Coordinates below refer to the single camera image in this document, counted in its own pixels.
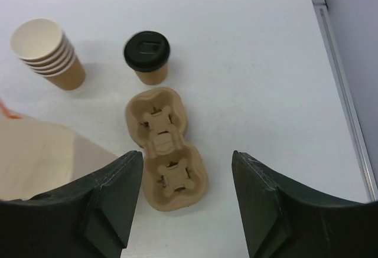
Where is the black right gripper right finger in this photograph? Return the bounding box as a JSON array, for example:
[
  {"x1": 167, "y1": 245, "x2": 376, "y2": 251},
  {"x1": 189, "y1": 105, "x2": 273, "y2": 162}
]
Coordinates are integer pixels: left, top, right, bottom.
[{"x1": 232, "y1": 151, "x2": 377, "y2": 257}]

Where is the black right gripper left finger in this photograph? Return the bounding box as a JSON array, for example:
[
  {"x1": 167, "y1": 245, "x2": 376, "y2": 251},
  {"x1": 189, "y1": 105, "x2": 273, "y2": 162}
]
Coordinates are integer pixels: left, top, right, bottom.
[{"x1": 1, "y1": 151, "x2": 142, "y2": 257}]

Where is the aluminium frame rail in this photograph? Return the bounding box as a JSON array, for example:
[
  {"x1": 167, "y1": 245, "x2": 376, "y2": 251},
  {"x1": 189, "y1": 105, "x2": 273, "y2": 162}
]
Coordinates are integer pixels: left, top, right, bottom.
[{"x1": 312, "y1": 0, "x2": 377, "y2": 201}]

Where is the stack of brown paper cups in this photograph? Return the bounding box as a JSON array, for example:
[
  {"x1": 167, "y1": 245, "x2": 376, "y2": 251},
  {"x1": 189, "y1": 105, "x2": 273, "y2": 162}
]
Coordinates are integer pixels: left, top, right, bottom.
[{"x1": 10, "y1": 18, "x2": 86, "y2": 91}]

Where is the paper bag with orange handles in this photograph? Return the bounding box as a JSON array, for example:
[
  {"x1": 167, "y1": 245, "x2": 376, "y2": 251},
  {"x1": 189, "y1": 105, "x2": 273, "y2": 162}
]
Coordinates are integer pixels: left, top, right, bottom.
[{"x1": 1, "y1": 104, "x2": 117, "y2": 201}]

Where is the brown paper cup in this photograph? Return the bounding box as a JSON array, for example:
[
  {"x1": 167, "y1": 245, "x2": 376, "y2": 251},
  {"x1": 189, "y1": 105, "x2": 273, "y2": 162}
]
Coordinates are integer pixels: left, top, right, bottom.
[{"x1": 135, "y1": 64, "x2": 168, "y2": 86}]

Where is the black cup lid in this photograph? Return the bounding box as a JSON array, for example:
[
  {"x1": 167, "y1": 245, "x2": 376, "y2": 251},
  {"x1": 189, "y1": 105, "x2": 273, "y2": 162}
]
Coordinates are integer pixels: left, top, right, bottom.
[{"x1": 123, "y1": 31, "x2": 171, "y2": 73}]

